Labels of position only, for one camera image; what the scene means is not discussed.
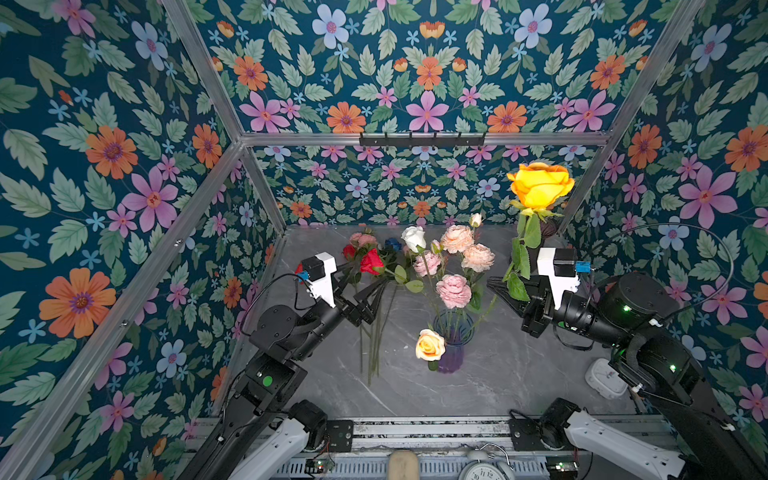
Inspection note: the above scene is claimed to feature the beige wooden handle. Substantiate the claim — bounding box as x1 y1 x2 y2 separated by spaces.
387 450 420 480

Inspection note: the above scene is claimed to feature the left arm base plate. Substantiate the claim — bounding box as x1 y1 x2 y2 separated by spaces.
303 419 355 453

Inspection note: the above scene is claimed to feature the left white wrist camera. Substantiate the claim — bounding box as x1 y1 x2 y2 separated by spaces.
295 252 337 308

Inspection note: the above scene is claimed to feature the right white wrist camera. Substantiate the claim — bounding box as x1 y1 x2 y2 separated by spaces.
536 247 591 310

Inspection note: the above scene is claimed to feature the white round device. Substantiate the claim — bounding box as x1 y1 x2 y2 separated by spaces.
585 358 628 400

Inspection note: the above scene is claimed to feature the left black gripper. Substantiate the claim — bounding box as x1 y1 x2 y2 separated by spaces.
291 255 391 364

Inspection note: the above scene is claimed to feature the red rose stem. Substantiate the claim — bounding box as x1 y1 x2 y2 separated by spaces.
359 245 428 294

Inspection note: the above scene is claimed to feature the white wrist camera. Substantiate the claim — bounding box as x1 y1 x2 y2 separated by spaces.
295 252 337 308
536 247 591 310

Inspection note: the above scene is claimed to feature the aluminium mounting rail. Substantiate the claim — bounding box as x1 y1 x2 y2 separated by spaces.
197 416 679 457

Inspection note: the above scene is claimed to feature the orange yellow rose stem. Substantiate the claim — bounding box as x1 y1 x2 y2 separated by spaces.
503 162 575 301

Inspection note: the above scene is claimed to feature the mixed flower bunch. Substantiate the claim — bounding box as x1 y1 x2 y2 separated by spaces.
293 230 409 386

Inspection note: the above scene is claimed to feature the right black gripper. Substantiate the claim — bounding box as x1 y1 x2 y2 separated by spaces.
490 269 629 352

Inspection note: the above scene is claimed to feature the black hook rail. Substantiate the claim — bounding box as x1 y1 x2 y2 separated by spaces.
358 132 486 149

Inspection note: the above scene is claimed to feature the dark purple glass vase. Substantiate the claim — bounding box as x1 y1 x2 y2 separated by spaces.
539 218 558 247

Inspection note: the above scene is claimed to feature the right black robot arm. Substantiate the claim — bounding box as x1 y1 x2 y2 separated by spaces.
487 273 767 479

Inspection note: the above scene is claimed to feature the cream yellow rose stem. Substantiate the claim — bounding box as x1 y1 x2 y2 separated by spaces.
415 329 446 371

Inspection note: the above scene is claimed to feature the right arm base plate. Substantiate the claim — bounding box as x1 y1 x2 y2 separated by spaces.
507 409 576 452

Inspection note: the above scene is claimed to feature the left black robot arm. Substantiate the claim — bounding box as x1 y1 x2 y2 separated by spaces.
179 255 390 479

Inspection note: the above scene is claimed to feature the peach peony flower stem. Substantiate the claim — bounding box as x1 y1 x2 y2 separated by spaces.
439 213 497 330

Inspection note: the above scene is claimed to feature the pink peony flower stem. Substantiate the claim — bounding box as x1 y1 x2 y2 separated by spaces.
413 240 473 344

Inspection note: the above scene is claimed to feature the blue purple glass vase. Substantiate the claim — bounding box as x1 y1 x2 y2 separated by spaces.
432 309 475 374

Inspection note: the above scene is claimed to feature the white alarm clock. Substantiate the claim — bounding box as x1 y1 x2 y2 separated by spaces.
458 450 516 480

